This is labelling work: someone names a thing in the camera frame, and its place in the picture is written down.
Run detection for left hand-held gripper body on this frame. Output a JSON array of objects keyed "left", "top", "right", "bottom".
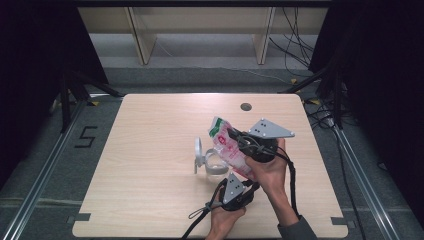
[{"left": 219, "top": 172, "right": 256, "bottom": 212}]

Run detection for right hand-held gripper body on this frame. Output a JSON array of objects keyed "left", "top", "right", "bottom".
[{"left": 241, "top": 118, "right": 296, "bottom": 164}]

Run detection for pink and white plastic bag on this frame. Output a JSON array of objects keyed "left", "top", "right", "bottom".
[{"left": 208, "top": 116, "right": 260, "bottom": 183}]

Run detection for clear jar with white lid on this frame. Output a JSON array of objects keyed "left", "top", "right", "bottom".
[{"left": 193, "top": 136, "right": 232, "bottom": 184}]

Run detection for person's right hand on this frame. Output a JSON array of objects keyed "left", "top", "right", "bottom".
[{"left": 244, "top": 137, "right": 289, "bottom": 201}]

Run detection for person's left hand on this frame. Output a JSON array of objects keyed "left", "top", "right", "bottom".
[{"left": 204, "top": 193, "right": 247, "bottom": 240}]

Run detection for black metal stand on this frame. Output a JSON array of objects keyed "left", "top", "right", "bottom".
[
  {"left": 279, "top": 62, "right": 345, "bottom": 130},
  {"left": 59, "top": 69, "right": 123, "bottom": 134}
]

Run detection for light wooden shelf unit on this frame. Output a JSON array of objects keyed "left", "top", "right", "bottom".
[{"left": 78, "top": 6, "right": 329, "bottom": 66}]

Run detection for black curtain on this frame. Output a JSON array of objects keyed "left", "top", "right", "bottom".
[
  {"left": 0, "top": 0, "right": 109, "bottom": 188},
  {"left": 309, "top": 0, "right": 424, "bottom": 228}
]

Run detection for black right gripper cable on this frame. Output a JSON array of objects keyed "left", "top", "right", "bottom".
[{"left": 274, "top": 146, "right": 300, "bottom": 218}]

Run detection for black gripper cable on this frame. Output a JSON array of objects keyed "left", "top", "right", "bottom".
[
  {"left": 180, "top": 181, "right": 228, "bottom": 240},
  {"left": 274, "top": 146, "right": 300, "bottom": 218}
]

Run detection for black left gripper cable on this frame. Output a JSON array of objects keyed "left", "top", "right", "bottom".
[{"left": 180, "top": 181, "right": 228, "bottom": 240}]

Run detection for tangled black cables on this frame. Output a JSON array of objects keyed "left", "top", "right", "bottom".
[{"left": 303, "top": 98, "right": 338, "bottom": 132}]

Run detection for black floor cable bundle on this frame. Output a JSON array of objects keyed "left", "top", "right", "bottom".
[{"left": 268, "top": 6, "right": 317, "bottom": 78}]

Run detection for aluminium floor rail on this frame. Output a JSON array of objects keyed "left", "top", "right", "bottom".
[
  {"left": 333, "top": 125, "right": 403, "bottom": 240},
  {"left": 0, "top": 99, "right": 88, "bottom": 240}
]

